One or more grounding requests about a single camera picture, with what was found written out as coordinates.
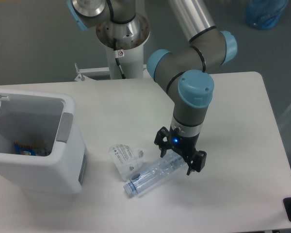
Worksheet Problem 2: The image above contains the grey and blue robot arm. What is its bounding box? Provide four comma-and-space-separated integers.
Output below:
67, 0, 237, 172

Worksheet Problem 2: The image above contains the clear plastic water bottle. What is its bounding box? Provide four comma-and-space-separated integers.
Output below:
123, 151, 186, 198

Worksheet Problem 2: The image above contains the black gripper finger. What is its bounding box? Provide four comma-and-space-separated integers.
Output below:
154, 127, 170, 156
184, 150, 207, 175

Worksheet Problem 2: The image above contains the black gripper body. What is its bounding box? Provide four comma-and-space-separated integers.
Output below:
167, 127, 199, 163

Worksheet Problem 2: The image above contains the white trash can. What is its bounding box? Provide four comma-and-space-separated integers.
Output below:
0, 88, 87, 194

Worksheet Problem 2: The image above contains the white pedestal base frame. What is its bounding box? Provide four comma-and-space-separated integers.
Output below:
74, 63, 148, 82

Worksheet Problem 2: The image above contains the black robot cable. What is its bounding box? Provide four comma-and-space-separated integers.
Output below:
113, 38, 126, 79

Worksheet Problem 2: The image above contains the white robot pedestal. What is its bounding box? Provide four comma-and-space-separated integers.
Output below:
96, 13, 150, 79

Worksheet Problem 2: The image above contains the clear plastic bag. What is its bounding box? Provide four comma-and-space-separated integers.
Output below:
108, 144, 147, 182

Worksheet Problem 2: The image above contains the blue snack wrapper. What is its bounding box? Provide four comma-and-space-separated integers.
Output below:
14, 141, 50, 156

